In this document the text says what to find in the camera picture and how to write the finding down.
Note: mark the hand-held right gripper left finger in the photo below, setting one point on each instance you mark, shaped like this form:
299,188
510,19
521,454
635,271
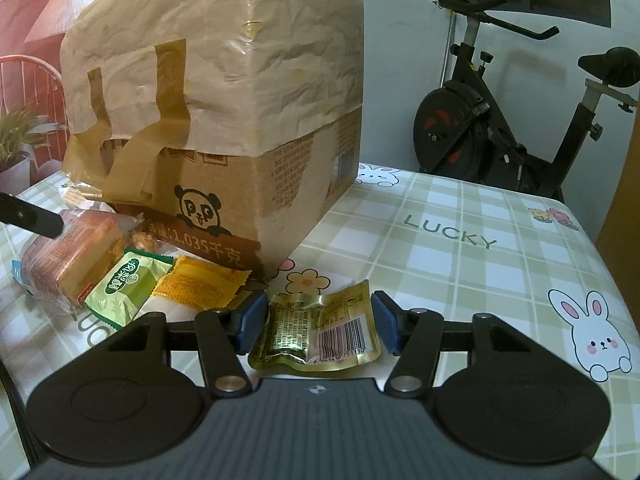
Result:
250,325

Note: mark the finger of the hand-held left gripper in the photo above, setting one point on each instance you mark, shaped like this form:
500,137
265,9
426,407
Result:
30,215

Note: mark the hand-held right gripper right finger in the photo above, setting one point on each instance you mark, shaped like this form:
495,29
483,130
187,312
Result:
387,327

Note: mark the white cracker packet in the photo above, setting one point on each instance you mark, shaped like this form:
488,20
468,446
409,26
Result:
82,196

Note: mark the gold snack packet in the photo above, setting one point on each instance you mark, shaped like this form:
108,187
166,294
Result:
310,330

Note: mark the pink cake packet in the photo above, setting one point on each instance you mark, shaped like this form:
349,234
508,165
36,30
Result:
75,255

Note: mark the cardboard box with plastic liner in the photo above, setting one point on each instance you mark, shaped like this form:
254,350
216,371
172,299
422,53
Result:
225,85

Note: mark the yellow snack packet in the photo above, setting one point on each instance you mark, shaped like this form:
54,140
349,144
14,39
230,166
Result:
200,280

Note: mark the checkered tablecloth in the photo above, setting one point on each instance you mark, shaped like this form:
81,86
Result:
450,270

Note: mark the clear nut packet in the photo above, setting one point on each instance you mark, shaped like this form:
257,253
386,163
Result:
145,240

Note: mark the green snack packet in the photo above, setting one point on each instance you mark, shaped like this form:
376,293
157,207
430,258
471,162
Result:
125,285

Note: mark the black exercise bike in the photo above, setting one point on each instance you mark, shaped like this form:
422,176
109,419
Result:
465,120

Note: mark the metal pole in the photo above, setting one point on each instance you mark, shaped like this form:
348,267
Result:
448,45

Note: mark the pink printed wall cloth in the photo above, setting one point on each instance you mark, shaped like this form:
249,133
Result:
30,10

